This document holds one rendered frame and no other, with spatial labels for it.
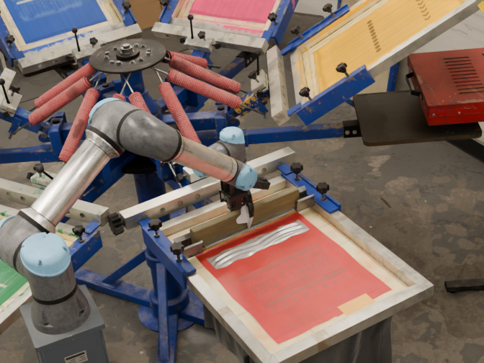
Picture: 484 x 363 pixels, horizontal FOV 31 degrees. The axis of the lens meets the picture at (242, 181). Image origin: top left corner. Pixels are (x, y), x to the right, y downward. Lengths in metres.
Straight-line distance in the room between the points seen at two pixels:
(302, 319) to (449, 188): 2.39
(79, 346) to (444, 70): 1.93
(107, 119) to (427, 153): 3.06
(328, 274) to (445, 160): 2.43
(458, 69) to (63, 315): 1.98
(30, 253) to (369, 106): 1.86
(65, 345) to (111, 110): 0.63
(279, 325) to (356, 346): 0.30
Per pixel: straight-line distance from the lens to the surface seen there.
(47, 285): 2.28
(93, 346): 2.40
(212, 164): 2.50
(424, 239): 4.52
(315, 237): 2.95
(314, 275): 2.79
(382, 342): 2.87
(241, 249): 2.92
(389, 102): 3.73
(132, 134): 2.34
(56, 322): 2.34
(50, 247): 2.27
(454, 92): 3.48
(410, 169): 5.05
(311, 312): 2.66
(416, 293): 2.68
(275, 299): 2.72
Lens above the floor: 2.73
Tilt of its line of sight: 33 degrees down
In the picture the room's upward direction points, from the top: 6 degrees counter-clockwise
